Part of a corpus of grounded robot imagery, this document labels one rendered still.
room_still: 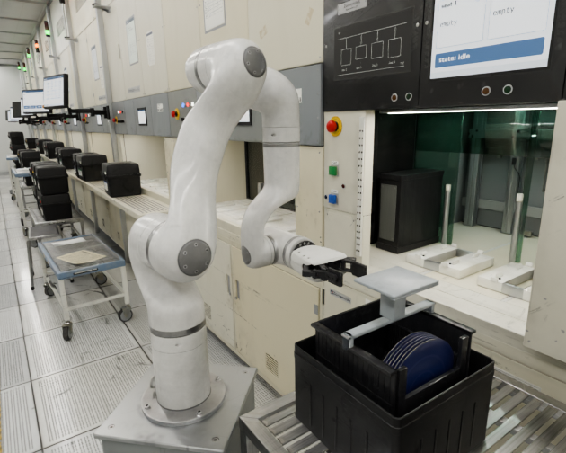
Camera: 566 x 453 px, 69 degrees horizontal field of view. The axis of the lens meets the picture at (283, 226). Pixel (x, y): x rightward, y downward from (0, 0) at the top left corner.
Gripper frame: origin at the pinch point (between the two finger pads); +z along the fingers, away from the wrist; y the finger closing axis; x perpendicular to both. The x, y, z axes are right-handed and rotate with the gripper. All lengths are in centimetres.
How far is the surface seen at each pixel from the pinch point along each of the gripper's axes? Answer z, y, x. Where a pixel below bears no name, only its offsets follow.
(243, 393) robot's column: -14.5, 18.3, -29.8
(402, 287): 15.5, 1.6, 2.7
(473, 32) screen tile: -1, -38, 51
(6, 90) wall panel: -1368, 18, 130
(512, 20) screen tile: 8, -39, 52
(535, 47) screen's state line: 13, -39, 46
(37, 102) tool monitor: -499, 14, 57
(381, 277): 10.0, 1.1, 2.7
